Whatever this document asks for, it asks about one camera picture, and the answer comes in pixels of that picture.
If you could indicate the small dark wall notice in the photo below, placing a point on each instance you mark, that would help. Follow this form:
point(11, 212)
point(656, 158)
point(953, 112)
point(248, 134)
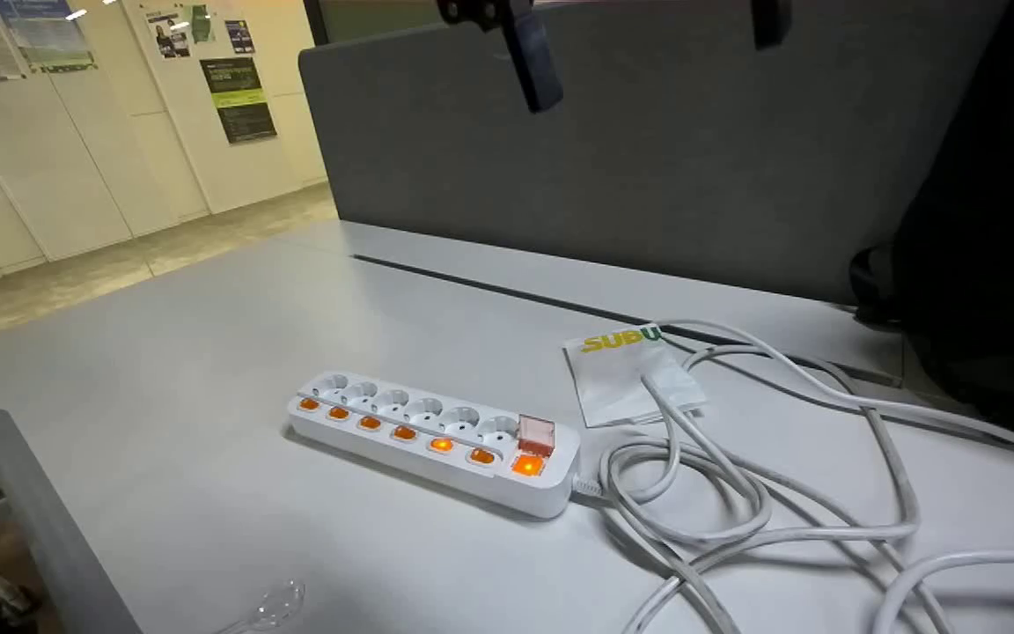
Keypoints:
point(170, 34)

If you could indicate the wall poster with photos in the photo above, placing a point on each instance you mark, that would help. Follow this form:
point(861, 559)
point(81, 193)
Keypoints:
point(44, 37)

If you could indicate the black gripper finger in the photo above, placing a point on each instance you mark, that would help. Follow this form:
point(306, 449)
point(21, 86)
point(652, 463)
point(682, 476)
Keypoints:
point(771, 24)
point(522, 37)

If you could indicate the white multi-socket power strip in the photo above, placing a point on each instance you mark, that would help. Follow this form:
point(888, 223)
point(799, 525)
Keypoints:
point(478, 452)

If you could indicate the black office chair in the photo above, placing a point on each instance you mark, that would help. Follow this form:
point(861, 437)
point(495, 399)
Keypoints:
point(949, 274)

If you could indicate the grey desk divider panel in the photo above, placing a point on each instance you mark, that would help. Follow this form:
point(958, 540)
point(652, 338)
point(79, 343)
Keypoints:
point(677, 146)

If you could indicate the green black wall poster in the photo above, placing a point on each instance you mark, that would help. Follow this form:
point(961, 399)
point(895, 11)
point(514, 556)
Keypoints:
point(238, 100)

